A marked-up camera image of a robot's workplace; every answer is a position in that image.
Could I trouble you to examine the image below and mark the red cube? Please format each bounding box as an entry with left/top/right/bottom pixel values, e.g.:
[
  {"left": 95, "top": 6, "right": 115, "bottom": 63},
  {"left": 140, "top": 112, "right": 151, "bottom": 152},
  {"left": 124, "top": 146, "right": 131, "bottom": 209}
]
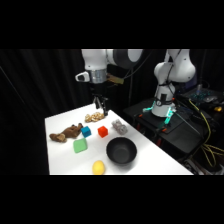
[{"left": 97, "top": 125, "right": 109, "bottom": 139}]

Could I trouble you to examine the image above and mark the black robot stand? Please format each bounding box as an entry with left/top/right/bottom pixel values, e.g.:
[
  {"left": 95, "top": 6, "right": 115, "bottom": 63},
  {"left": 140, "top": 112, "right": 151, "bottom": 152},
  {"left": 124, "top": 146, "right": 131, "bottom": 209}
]
[{"left": 123, "top": 97, "right": 218, "bottom": 158}]

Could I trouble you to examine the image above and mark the brown plush toy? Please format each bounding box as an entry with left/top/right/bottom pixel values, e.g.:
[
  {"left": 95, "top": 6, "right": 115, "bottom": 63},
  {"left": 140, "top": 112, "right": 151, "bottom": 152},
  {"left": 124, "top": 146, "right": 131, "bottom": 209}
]
[{"left": 49, "top": 122, "right": 84, "bottom": 144}]

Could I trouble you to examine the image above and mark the green foam block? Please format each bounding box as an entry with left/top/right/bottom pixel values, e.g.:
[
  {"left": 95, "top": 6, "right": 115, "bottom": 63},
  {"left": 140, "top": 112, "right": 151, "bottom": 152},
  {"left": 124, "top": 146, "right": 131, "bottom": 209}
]
[{"left": 72, "top": 137, "right": 89, "bottom": 154}]

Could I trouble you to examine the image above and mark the grey plush toy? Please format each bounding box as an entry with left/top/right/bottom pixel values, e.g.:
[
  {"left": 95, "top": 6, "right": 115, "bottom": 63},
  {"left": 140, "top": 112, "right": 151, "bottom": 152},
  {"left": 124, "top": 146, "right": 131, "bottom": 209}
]
[{"left": 111, "top": 118, "right": 128, "bottom": 136}]

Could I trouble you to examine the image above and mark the tan wrist camera mount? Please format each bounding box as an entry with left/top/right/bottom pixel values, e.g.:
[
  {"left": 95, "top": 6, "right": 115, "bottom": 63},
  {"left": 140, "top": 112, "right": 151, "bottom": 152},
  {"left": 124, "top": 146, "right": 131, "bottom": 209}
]
[{"left": 106, "top": 74, "right": 125, "bottom": 85}]

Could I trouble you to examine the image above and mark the yellow cable bundle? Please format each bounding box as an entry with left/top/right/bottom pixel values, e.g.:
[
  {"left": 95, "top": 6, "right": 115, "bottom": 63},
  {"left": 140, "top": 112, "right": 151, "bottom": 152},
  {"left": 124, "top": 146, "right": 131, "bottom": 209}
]
[{"left": 187, "top": 98, "right": 224, "bottom": 168}]

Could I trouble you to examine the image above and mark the yellow lemon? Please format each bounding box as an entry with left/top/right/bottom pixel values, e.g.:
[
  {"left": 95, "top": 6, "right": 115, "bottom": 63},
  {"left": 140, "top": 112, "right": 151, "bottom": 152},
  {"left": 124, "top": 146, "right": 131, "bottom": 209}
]
[{"left": 92, "top": 160, "right": 106, "bottom": 176}]

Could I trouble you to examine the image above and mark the black bowl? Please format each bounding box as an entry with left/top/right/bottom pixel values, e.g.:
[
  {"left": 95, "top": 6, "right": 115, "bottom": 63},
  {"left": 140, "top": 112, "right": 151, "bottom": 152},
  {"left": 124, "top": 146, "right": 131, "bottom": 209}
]
[{"left": 105, "top": 136, "right": 138, "bottom": 166}]

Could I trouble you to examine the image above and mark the electronics box with green lights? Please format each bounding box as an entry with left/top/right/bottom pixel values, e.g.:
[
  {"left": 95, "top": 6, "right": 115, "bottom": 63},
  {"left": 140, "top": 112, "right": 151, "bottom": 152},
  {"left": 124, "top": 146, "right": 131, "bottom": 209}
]
[{"left": 186, "top": 87, "right": 224, "bottom": 105}]

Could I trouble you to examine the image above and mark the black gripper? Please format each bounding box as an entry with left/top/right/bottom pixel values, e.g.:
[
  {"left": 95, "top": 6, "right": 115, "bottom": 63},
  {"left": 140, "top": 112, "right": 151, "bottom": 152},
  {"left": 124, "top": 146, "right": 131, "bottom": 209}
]
[{"left": 89, "top": 81, "right": 110, "bottom": 117}]

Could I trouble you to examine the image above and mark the blue cube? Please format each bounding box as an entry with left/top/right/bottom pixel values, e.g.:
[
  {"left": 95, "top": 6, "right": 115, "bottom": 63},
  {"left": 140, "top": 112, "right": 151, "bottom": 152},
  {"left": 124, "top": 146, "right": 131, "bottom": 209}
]
[{"left": 80, "top": 125, "right": 93, "bottom": 138}]

